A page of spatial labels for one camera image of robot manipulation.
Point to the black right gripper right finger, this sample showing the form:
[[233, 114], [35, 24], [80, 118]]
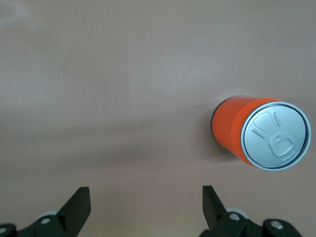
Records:
[[214, 217]]

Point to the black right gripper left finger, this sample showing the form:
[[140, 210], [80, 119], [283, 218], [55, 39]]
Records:
[[74, 212]]

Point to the orange can with silver lid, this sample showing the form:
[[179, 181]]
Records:
[[274, 138]]

